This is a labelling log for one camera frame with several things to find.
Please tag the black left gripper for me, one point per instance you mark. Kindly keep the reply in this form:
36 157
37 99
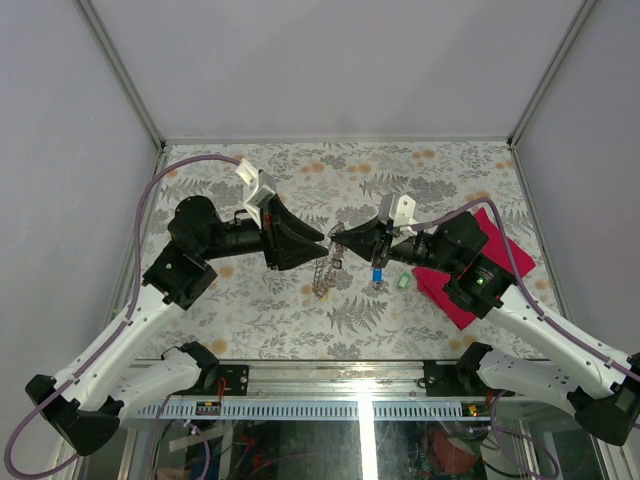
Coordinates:
277 218

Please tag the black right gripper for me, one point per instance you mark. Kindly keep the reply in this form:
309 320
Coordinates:
362 239

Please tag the large keyring with many rings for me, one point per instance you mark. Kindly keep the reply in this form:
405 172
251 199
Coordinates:
327 268

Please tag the green key tag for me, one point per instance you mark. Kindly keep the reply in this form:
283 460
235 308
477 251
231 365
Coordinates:
403 281

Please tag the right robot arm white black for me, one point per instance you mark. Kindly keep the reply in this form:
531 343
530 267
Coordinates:
596 384

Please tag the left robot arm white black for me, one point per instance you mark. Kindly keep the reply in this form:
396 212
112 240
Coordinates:
86 402

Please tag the blue key tag with key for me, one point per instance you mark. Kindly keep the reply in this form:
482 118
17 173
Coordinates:
378 281

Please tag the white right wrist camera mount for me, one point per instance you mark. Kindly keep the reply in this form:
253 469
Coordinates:
396 214

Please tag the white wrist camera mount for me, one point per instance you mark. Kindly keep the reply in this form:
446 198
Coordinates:
259 188
396 214

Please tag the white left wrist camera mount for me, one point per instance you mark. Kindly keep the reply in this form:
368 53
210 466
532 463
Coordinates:
259 188

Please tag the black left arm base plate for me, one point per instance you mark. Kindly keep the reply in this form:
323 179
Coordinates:
232 380

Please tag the aluminium front rail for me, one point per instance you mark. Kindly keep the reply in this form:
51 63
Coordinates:
339 380

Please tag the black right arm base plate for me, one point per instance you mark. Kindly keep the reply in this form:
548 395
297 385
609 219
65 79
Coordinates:
441 380

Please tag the white slotted cable duct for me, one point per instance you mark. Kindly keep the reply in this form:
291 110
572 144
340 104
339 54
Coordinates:
239 409

